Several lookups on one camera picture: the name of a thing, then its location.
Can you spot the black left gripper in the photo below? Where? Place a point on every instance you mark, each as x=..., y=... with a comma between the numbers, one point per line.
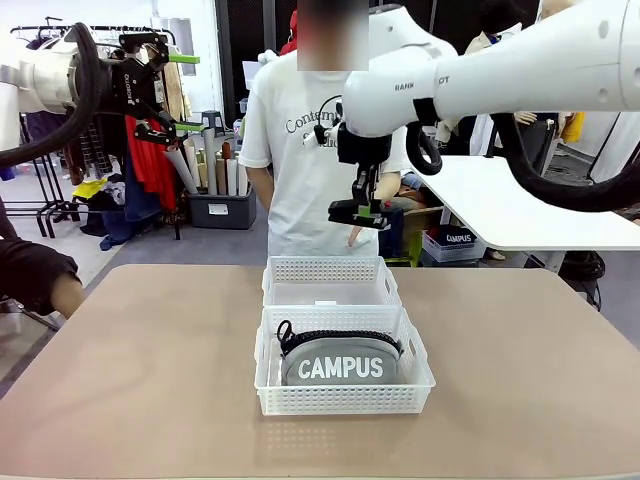
x=127, y=90

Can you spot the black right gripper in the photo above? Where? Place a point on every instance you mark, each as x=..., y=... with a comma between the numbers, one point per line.
x=365, y=150

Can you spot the black stapler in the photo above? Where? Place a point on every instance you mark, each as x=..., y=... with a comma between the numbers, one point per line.
x=345, y=212

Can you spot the grey CAMPUS zipper pouch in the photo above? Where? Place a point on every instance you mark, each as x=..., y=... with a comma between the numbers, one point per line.
x=340, y=367

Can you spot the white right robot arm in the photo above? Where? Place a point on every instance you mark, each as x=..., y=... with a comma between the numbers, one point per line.
x=500, y=75

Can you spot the person right forearm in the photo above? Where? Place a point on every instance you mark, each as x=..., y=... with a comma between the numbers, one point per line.
x=260, y=190

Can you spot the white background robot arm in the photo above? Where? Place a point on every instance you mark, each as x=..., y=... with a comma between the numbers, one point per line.
x=267, y=56

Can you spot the person left hand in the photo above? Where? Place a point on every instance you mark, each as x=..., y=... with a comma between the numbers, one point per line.
x=358, y=236

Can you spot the beige hanging garment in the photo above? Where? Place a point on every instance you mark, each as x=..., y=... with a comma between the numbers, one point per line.
x=180, y=95

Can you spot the black plastic stool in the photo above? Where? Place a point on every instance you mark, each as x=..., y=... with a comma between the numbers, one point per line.
x=211, y=120

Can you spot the brown cardboard box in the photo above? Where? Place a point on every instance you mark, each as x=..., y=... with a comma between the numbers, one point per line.
x=422, y=220

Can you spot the person in white printed T-shirt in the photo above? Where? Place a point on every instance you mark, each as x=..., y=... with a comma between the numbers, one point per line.
x=300, y=200

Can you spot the table with green cloth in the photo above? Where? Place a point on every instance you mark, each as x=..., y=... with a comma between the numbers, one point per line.
x=243, y=129

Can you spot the brown paper roll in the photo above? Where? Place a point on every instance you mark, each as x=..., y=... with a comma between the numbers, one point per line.
x=227, y=150

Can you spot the tall grey paper roll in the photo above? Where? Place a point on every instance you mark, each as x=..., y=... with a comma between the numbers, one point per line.
x=210, y=160

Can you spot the green crate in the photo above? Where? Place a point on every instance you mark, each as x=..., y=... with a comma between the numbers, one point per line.
x=412, y=252

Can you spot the beige paper roll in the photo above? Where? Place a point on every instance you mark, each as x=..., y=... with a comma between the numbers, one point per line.
x=202, y=172
x=221, y=177

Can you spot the red hanging dress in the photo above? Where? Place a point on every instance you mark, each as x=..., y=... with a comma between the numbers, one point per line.
x=150, y=170

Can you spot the white perforated plastic basket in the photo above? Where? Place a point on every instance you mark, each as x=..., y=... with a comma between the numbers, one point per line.
x=340, y=400
x=325, y=267

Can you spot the white basket of CAMPUS pouches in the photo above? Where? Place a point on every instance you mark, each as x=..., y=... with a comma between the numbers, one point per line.
x=450, y=250

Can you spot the black clothes rack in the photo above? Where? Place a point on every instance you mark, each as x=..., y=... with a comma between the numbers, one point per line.
x=107, y=28

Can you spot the black plaid hanging garment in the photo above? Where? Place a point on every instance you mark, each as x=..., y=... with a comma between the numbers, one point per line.
x=100, y=150

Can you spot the mannequin in red hoodie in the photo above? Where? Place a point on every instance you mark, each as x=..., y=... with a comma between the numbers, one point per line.
x=290, y=47

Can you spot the white label sticker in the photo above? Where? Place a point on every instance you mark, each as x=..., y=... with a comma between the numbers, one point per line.
x=325, y=302

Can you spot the dark grey storage bin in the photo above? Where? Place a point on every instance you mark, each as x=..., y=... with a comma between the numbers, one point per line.
x=220, y=210

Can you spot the white hanging coat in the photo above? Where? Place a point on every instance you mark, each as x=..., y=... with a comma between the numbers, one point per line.
x=482, y=137

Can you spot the white work table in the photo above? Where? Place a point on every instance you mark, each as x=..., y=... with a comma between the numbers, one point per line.
x=500, y=210

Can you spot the yellow cloth pile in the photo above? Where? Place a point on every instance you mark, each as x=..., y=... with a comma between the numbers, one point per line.
x=90, y=187

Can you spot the black tripod pole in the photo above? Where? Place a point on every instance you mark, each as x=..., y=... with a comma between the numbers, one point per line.
x=496, y=140

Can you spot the dark blue clothes pile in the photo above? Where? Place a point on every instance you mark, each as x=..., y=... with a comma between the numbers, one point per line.
x=125, y=220

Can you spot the mannequin in navy dress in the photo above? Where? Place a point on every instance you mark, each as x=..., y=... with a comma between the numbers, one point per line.
x=537, y=140

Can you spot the yellow hanging garment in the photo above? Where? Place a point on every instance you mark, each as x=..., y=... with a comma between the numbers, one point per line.
x=575, y=127

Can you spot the white partition panel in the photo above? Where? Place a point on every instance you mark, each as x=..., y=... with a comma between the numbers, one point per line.
x=620, y=150

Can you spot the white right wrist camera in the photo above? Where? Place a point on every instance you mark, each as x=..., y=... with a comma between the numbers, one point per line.
x=312, y=137

